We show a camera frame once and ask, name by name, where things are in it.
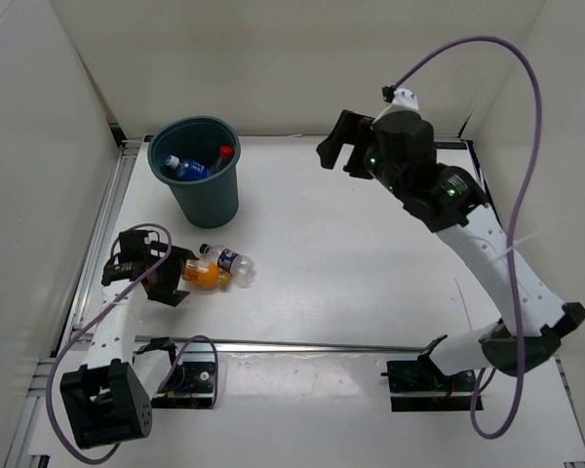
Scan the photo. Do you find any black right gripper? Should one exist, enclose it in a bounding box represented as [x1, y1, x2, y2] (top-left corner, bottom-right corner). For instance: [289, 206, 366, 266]
[317, 111, 409, 202]

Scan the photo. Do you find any orange juice bottle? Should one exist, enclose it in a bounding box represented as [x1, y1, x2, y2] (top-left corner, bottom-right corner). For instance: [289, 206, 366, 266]
[182, 259, 231, 290]

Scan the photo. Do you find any black cap Pepsi bottle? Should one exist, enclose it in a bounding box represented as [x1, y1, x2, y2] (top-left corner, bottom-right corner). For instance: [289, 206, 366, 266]
[199, 243, 255, 286]

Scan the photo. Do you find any blue label water bottle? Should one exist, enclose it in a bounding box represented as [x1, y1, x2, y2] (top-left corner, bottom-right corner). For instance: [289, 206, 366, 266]
[165, 155, 210, 181]

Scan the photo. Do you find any red label water bottle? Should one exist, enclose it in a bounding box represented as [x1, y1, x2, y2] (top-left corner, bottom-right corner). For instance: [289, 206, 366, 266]
[211, 145, 235, 175]

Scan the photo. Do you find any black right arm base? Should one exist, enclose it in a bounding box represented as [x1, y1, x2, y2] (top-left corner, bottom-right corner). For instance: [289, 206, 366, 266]
[380, 354, 476, 412]

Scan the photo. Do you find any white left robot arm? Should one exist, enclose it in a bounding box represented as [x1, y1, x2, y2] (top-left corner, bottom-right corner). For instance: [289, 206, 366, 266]
[59, 242, 196, 449]

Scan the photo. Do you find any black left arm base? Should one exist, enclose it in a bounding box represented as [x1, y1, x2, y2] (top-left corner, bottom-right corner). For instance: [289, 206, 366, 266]
[133, 335, 219, 410]

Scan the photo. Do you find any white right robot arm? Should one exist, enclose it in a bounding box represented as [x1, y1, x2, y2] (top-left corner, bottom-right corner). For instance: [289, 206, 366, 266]
[317, 110, 585, 390]

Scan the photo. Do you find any dark green plastic bin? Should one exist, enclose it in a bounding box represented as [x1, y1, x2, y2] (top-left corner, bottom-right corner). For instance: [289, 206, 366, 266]
[147, 116, 241, 228]

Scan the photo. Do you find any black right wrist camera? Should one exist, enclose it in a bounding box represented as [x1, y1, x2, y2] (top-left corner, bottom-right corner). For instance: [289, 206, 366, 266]
[344, 110, 374, 137]

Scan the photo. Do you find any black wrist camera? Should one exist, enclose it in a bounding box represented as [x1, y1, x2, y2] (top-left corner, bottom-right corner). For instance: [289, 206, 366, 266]
[118, 229, 167, 263]
[344, 110, 374, 137]

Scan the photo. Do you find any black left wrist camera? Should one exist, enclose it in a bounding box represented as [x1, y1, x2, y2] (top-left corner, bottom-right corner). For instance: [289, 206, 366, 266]
[118, 229, 167, 263]

